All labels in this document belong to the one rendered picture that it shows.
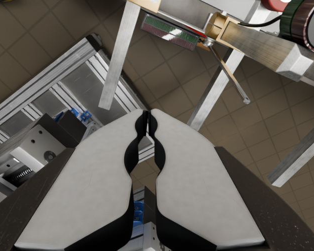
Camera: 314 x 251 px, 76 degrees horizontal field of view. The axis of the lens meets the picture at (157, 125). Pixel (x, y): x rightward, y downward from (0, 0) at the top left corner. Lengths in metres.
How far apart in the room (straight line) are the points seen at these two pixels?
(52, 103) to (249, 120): 1.40
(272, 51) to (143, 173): 1.71
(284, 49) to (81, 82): 1.10
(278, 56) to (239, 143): 1.56
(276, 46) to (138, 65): 1.14
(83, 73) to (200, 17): 0.78
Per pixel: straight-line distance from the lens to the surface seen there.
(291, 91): 1.75
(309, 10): 0.28
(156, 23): 0.63
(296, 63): 0.28
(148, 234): 0.78
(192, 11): 0.64
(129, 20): 0.48
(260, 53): 0.33
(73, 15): 1.41
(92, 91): 1.27
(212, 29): 0.48
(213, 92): 0.53
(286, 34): 0.31
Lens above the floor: 1.33
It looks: 57 degrees down
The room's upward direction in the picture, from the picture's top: 178 degrees clockwise
